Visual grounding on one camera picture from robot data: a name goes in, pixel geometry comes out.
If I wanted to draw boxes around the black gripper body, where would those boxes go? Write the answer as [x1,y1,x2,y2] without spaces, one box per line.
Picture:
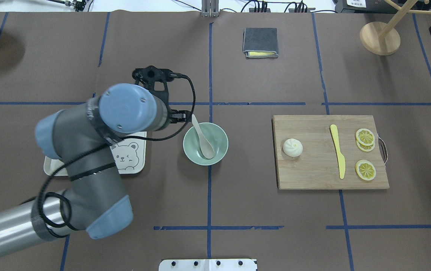
[168,110,189,124]

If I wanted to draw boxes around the white ceramic spoon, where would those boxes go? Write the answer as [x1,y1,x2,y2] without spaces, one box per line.
[191,114,214,159]

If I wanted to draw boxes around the white steamed bun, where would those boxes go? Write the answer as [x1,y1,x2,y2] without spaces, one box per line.
[282,138,304,158]

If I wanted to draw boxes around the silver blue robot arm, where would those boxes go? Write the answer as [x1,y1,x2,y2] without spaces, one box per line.
[0,84,193,257]

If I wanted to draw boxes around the mint green bowl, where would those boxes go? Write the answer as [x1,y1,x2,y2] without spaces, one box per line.
[183,122,229,166]

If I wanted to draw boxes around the white bear serving tray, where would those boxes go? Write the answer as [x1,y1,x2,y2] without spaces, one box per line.
[43,132,147,177]

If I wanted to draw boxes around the black tripod stick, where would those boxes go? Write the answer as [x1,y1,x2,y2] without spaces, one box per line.
[49,0,87,12]

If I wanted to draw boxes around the bamboo cutting board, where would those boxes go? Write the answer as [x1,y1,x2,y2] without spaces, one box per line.
[272,115,390,189]

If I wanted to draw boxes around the yellow plastic knife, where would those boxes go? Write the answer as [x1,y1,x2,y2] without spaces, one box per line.
[329,124,346,180]

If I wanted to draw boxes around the lemon slice underneath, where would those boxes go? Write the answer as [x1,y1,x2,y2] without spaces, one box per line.
[356,141,375,152]

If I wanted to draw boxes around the wooden mug tree stand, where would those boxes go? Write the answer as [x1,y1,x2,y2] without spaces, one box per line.
[359,0,431,56]

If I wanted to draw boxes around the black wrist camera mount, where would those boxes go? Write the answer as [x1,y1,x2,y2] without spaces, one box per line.
[132,65,176,102]

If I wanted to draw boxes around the aluminium frame post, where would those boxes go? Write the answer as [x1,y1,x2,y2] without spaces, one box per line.
[201,0,220,18]

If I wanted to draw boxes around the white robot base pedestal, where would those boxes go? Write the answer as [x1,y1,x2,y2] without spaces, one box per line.
[158,258,258,271]

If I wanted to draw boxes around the lemon slice near handle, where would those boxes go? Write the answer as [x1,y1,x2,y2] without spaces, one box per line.
[355,160,376,181]

